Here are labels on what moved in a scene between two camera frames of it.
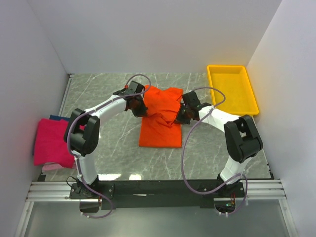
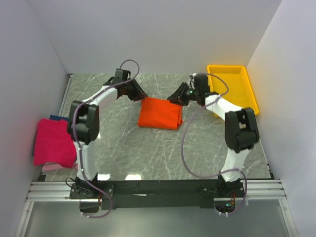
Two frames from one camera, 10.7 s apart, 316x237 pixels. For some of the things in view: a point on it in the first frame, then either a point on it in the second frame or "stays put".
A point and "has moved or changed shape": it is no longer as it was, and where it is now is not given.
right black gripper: [179, 120] → [177, 96]
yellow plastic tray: [235, 82] stays put
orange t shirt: [158, 129] has moved or changed shape
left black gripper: [142, 112] → [139, 95]
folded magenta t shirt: [49, 144] stays put
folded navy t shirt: [59, 118] stays put
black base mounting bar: [158, 194] stays put
